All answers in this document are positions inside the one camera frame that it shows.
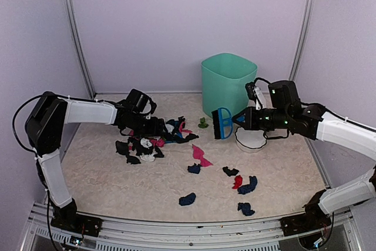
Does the white fluted bowl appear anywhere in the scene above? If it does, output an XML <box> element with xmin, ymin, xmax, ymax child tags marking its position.
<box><xmin>234</xmin><ymin>127</ymin><xmax>267</xmax><ymax>153</ymax></box>

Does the navy scrap front right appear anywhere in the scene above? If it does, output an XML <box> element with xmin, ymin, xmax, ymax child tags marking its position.
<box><xmin>237</xmin><ymin>202</ymin><xmax>255</xmax><ymax>216</ymax></box>

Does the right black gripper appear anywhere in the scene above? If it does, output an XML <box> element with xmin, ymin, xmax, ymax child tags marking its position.
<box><xmin>233</xmin><ymin>106</ymin><xmax>291</xmax><ymax>130</ymax></box>

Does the front aluminium rail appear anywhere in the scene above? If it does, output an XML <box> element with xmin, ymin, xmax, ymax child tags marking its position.
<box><xmin>21</xmin><ymin>207</ymin><xmax>361</xmax><ymax>250</ymax></box>

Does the green paper scrap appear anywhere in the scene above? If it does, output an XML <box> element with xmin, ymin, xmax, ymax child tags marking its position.
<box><xmin>197</xmin><ymin>117</ymin><xmax>209</xmax><ymax>129</ymax></box>

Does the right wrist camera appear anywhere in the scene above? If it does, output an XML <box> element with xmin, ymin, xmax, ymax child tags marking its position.
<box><xmin>245</xmin><ymin>82</ymin><xmax>267</xmax><ymax>110</ymax></box>

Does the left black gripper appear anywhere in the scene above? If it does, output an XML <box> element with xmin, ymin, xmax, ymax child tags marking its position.
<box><xmin>125</xmin><ymin>112</ymin><xmax>169</xmax><ymax>138</ymax></box>

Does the teal plastic waste bin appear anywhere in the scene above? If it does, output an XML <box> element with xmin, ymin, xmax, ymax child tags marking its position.
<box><xmin>201</xmin><ymin>53</ymin><xmax>258</xmax><ymax>117</ymax></box>

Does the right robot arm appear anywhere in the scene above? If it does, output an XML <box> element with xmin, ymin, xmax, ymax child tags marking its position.
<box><xmin>232</xmin><ymin>80</ymin><xmax>375</xmax><ymax>230</ymax></box>

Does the left aluminium frame post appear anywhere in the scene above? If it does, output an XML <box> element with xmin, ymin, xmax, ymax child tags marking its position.
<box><xmin>64</xmin><ymin>0</ymin><xmax>96</xmax><ymax>98</ymax></box>

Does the white scrap front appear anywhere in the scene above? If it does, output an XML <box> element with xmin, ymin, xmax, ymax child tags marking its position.
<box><xmin>140</xmin><ymin>155</ymin><xmax>155</xmax><ymax>162</ymax></box>

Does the navy scrap front centre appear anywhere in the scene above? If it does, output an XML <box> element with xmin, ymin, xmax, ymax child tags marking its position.
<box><xmin>179</xmin><ymin>192</ymin><xmax>196</xmax><ymax>206</ymax></box>

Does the blue dustpan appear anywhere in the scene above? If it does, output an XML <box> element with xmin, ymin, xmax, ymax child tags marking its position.
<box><xmin>162</xmin><ymin>119</ymin><xmax>189</xmax><ymax>144</ymax></box>

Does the red paper scrap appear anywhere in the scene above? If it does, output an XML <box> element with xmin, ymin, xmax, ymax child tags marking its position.
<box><xmin>232</xmin><ymin>175</ymin><xmax>243</xmax><ymax>190</ymax></box>

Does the black scrap right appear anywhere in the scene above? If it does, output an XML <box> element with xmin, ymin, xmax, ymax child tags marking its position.
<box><xmin>222</xmin><ymin>166</ymin><xmax>239</xmax><ymax>177</ymax></box>

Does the navy curved scrap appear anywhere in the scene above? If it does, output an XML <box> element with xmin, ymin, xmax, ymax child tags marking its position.
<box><xmin>237</xmin><ymin>176</ymin><xmax>258</xmax><ymax>195</ymax></box>

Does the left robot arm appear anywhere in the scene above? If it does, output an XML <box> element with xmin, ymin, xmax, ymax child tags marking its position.
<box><xmin>25</xmin><ymin>89</ymin><xmax>165</xmax><ymax>230</ymax></box>

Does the black scrap left front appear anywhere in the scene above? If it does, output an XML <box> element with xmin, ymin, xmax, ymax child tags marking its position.
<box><xmin>126</xmin><ymin>155</ymin><xmax>141</xmax><ymax>165</ymax></box>

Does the right aluminium frame post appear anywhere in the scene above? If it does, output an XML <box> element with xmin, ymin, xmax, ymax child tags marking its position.
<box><xmin>289</xmin><ymin>0</ymin><xmax>314</xmax><ymax>81</ymax></box>

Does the black scrap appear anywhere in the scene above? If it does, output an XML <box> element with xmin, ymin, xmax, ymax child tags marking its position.
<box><xmin>222</xmin><ymin>166</ymin><xmax>239</xmax><ymax>177</ymax></box>
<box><xmin>126</xmin><ymin>155</ymin><xmax>141</xmax><ymax>165</ymax></box>

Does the aluminium frame post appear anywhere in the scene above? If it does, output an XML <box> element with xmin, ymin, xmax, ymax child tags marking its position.
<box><xmin>64</xmin><ymin>0</ymin><xmax>96</xmax><ymax>98</ymax></box>
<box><xmin>289</xmin><ymin>0</ymin><xmax>314</xmax><ymax>81</ymax></box>

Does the blue hand brush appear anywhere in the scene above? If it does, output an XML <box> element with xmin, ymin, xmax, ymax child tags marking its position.
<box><xmin>211</xmin><ymin>107</ymin><xmax>234</xmax><ymax>140</ymax></box>

